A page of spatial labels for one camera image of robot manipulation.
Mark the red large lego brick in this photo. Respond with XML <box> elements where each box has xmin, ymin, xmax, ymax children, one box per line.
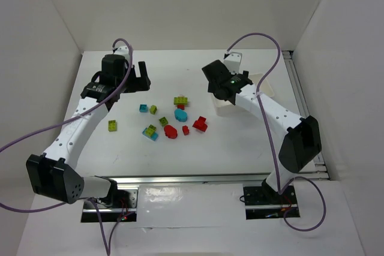
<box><xmin>193</xmin><ymin>116</ymin><xmax>208</xmax><ymax>132</ymax></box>

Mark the blue rounded lego piece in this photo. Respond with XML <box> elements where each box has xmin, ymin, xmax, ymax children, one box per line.
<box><xmin>174</xmin><ymin>109</ymin><xmax>188</xmax><ymax>122</ymax></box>

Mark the red small lego brick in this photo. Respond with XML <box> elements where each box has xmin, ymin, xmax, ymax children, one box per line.
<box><xmin>182</xmin><ymin>125</ymin><xmax>190</xmax><ymax>135</ymax></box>

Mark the red rounded lego piece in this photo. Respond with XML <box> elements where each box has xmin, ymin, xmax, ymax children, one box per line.
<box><xmin>164</xmin><ymin>125</ymin><xmax>178</xmax><ymax>139</ymax></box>

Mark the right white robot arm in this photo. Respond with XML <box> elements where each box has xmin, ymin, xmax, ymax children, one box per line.
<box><xmin>202</xmin><ymin>60</ymin><xmax>322</xmax><ymax>204</ymax></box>

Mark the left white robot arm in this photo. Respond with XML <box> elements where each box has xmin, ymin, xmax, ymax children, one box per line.
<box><xmin>26</xmin><ymin>54</ymin><xmax>151</xmax><ymax>207</ymax></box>

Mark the white divided container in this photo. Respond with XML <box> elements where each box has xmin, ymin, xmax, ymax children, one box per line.
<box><xmin>210</xmin><ymin>72</ymin><xmax>275</xmax><ymax>117</ymax></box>

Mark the blue square lego brick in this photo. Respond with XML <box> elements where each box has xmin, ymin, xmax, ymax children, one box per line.
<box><xmin>139</xmin><ymin>104</ymin><xmax>148</xmax><ymax>113</ymax></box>

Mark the green tilted lego brick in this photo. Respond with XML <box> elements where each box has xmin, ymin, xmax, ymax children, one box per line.
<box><xmin>149</xmin><ymin>105</ymin><xmax>157</xmax><ymax>115</ymax></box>

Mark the green lego brick far left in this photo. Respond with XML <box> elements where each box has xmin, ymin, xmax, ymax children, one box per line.
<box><xmin>108</xmin><ymin>120</ymin><xmax>117</xmax><ymax>132</ymax></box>

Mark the green upside-down lego brick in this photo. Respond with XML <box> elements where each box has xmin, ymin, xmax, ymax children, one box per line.
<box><xmin>159</xmin><ymin>117</ymin><xmax>169</xmax><ymax>127</ymax></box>

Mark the green 2x4 lego brick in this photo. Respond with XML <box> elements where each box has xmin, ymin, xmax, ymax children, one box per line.
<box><xmin>173</xmin><ymin>96</ymin><xmax>188</xmax><ymax>106</ymax></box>

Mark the blue brick under green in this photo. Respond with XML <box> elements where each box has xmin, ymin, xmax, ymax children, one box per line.
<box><xmin>142</xmin><ymin>127</ymin><xmax>158</xmax><ymax>141</ymax></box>

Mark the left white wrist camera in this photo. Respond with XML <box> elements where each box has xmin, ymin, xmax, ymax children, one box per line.
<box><xmin>113</xmin><ymin>46</ymin><xmax>130</xmax><ymax>60</ymax></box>

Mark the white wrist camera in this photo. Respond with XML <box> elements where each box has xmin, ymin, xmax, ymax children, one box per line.
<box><xmin>113</xmin><ymin>46</ymin><xmax>130</xmax><ymax>60</ymax></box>
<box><xmin>223</xmin><ymin>52</ymin><xmax>242</xmax><ymax>74</ymax></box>

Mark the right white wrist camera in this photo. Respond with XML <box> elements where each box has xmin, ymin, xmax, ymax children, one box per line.
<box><xmin>223</xmin><ymin>52</ymin><xmax>242</xmax><ymax>74</ymax></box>

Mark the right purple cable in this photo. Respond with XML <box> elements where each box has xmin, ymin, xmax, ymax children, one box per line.
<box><xmin>226</xmin><ymin>32</ymin><xmax>327</xmax><ymax>232</ymax></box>

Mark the purple cable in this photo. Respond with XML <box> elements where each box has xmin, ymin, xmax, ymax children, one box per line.
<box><xmin>0</xmin><ymin>38</ymin><xmax>134</xmax><ymax>256</ymax></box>
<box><xmin>226</xmin><ymin>32</ymin><xmax>327</xmax><ymax>232</ymax></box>

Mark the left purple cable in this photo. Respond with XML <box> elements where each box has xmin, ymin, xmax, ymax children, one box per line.
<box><xmin>0</xmin><ymin>38</ymin><xmax>134</xmax><ymax>256</ymax></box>

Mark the aluminium rail front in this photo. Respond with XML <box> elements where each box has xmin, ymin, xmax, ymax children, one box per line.
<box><xmin>109</xmin><ymin>173</ymin><xmax>268</xmax><ymax>185</ymax></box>

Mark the aluminium rail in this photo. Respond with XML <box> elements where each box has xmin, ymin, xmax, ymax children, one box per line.
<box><xmin>282</xmin><ymin>50</ymin><xmax>329</xmax><ymax>179</ymax></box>
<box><xmin>109</xmin><ymin>173</ymin><xmax>268</xmax><ymax>185</ymax></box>

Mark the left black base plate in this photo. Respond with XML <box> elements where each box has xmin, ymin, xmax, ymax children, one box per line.
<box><xmin>80</xmin><ymin>187</ymin><xmax>139</xmax><ymax>223</ymax></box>

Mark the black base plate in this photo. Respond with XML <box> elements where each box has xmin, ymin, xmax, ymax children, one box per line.
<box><xmin>80</xmin><ymin>187</ymin><xmax>139</xmax><ymax>223</ymax></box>
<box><xmin>239</xmin><ymin>186</ymin><xmax>300</xmax><ymax>220</ymax></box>

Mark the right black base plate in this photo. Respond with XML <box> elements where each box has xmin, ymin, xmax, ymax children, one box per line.
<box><xmin>239</xmin><ymin>186</ymin><xmax>300</xmax><ymax>220</ymax></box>

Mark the aluminium rail right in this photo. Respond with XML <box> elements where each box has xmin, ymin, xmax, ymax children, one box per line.
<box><xmin>282</xmin><ymin>50</ymin><xmax>329</xmax><ymax>179</ymax></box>

